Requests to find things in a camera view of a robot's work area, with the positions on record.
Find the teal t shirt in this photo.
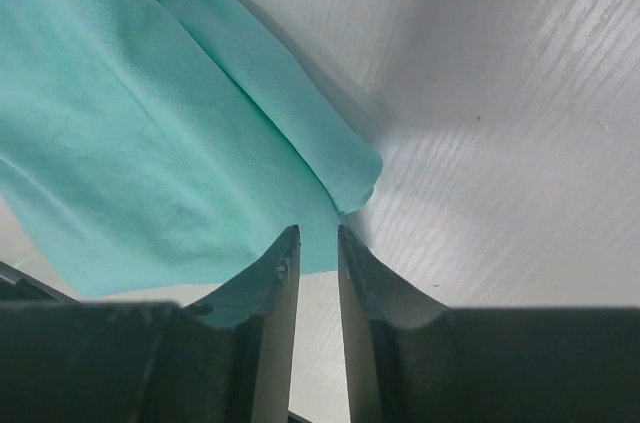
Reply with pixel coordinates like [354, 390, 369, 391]
[1, 0, 382, 296]

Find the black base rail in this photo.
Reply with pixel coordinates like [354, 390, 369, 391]
[0, 261, 77, 303]

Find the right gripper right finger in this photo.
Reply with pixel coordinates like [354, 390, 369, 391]
[338, 227, 639, 422]

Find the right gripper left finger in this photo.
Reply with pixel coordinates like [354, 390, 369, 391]
[1, 226, 300, 422]

